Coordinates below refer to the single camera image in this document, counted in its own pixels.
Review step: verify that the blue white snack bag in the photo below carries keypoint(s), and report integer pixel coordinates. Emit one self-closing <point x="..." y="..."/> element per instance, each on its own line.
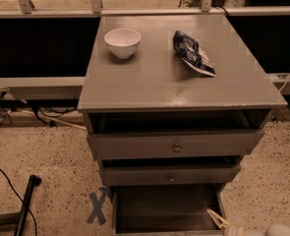
<point x="189" y="50"/>

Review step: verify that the blue tape X mark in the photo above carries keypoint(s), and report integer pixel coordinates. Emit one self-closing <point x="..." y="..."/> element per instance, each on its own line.
<point x="97" y="203"/>

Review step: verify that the grey drawer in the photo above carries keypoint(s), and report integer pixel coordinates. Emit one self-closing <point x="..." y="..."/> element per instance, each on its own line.
<point x="164" y="171"/>
<point x="166" y="209"/>
<point x="148" y="135"/>

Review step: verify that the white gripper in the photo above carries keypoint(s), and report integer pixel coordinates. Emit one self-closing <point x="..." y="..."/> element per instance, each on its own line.
<point x="239" y="231"/>

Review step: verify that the black metal stand leg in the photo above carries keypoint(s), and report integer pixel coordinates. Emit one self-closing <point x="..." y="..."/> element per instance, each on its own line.
<point x="32" y="183"/>

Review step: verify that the white ceramic bowl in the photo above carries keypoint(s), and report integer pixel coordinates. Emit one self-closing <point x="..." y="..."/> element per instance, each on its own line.
<point x="123" y="43"/>

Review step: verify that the grey bottom drawer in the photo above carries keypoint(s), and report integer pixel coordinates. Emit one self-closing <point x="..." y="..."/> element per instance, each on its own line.
<point x="166" y="209"/>

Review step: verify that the grey wooden drawer cabinet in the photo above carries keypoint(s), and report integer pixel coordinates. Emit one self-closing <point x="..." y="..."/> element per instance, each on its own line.
<point x="155" y="79"/>

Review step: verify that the grey middle drawer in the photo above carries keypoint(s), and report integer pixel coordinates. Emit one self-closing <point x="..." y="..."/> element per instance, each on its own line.
<point x="164" y="171"/>

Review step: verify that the grey top drawer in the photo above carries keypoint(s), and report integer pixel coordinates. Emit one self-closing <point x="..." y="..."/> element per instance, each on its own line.
<point x="148" y="135"/>

